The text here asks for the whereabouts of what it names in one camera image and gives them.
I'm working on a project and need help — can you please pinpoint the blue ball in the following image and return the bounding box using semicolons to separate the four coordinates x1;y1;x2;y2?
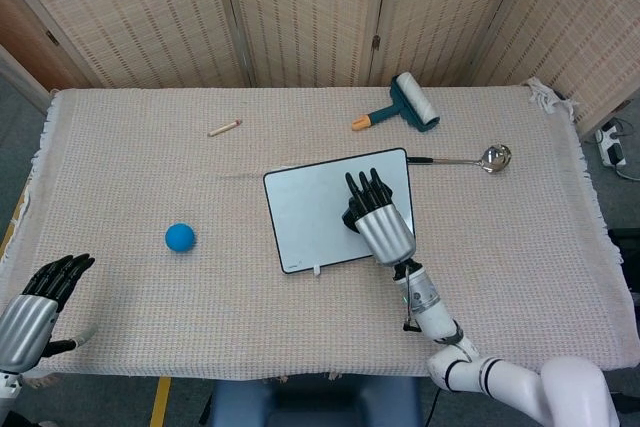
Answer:
165;222;197;253

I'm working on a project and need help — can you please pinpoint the steel ladle with black handle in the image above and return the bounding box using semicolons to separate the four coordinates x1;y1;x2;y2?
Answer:
405;144;513;177

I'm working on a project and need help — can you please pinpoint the white power strip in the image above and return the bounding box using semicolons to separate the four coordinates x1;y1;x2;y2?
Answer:
594;121;629;168

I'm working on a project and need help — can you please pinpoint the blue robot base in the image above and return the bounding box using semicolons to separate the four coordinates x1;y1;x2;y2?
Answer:
199;375;431;427

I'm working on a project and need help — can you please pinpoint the wooden crayon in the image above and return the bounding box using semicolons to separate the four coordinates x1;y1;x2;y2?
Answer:
207;118;244;138

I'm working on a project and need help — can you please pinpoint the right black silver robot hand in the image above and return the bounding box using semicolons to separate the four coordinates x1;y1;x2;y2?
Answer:
342;166;418;267

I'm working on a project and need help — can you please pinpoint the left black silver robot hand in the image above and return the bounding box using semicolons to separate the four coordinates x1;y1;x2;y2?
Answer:
0;253;99;373

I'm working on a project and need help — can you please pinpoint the teal lint roller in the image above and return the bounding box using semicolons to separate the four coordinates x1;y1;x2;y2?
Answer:
351;72;442;135

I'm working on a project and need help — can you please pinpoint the white tablet board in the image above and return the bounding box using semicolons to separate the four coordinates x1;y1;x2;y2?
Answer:
262;147;417;276

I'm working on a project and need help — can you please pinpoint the woven folding screen panel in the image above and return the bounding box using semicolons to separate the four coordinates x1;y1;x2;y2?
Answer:
369;0;526;88
219;0;401;88
469;0;640;138
0;0;254;91

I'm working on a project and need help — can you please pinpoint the beige woven tablecloth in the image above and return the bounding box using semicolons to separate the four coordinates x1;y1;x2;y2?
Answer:
0;77;636;381

